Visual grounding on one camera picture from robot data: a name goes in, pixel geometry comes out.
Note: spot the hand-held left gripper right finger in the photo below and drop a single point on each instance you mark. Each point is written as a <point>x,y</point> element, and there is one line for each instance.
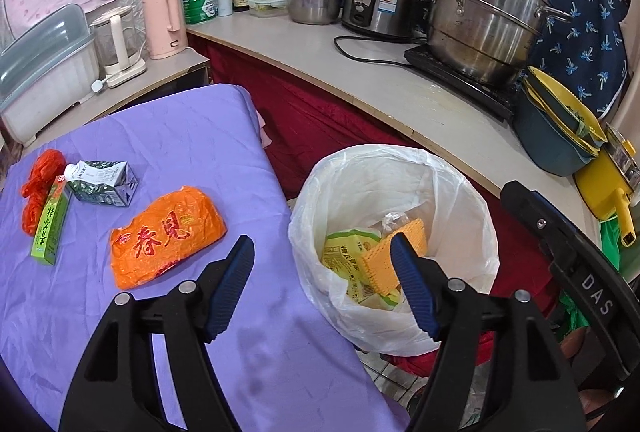
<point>415,287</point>

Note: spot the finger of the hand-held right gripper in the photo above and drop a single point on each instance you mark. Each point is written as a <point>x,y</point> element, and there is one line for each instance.
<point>537,217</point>

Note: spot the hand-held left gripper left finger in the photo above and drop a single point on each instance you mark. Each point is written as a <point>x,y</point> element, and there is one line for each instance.
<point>227,287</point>

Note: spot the yellow wafer biscuit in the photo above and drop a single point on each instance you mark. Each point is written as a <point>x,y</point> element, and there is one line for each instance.
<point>387,252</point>

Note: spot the clear plastic bag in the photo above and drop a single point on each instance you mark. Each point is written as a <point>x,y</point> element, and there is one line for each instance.
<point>392,222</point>

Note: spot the yellow green snack wrapper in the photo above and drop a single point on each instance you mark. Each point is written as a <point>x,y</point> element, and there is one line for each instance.
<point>345,262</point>

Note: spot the orange bag with red print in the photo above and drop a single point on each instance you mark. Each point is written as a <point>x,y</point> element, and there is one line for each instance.
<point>170,237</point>

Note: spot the white plastic bin liner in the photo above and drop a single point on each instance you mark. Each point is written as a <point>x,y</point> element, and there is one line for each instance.
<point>450,212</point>

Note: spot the green white milk carton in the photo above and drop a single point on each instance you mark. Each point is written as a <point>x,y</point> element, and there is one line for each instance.
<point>102,184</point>

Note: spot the green cardboard box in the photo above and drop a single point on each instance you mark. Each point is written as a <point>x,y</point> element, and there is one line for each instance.
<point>50,227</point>

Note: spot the orange plastic bag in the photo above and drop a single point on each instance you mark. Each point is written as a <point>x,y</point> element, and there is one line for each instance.
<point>42,171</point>

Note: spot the green plastic bag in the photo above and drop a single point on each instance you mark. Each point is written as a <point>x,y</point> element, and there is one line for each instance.
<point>612,242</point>

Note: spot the yellow electric pot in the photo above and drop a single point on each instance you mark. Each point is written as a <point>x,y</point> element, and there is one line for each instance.
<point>605,192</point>

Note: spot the stacked blue yellow basins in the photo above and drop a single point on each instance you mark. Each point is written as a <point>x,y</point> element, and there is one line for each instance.
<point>550,136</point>

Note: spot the black induction cooktop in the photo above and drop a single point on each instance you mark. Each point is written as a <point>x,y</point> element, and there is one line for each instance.
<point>465,89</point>

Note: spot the purple tablecloth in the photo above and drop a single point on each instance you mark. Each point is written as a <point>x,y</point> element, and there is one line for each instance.
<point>175,136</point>

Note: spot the pink underlay cloth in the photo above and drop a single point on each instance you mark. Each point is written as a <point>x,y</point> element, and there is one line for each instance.
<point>265,129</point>

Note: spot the red counter curtain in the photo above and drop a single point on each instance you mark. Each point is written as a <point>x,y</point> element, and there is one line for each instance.
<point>300,111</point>

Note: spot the large steel steamer pot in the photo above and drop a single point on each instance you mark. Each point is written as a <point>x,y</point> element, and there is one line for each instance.
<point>485,21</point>

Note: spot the small grey side table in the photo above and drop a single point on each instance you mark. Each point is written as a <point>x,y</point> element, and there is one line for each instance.
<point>165,69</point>

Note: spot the white power plug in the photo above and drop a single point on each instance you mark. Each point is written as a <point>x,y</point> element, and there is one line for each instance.
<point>98,86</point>

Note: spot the grey kitchen counter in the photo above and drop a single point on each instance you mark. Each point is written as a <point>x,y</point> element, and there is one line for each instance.
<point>325,56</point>

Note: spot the glass electric kettle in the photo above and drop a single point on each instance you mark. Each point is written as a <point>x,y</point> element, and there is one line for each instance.
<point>117,46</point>

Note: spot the pink electric kettle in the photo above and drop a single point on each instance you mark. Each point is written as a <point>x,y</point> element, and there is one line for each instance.
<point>162,24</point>

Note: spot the white dish rack grey lid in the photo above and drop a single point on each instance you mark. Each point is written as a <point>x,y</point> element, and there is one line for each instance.
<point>45,71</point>

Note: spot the clear plastic food container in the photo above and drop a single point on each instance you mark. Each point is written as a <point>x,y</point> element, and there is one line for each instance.
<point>267,6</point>

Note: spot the green tin can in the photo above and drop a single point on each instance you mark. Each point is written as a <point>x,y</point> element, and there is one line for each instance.
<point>199,1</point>

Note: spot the small steel pot glass lid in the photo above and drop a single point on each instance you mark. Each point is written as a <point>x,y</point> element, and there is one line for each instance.
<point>315,4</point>

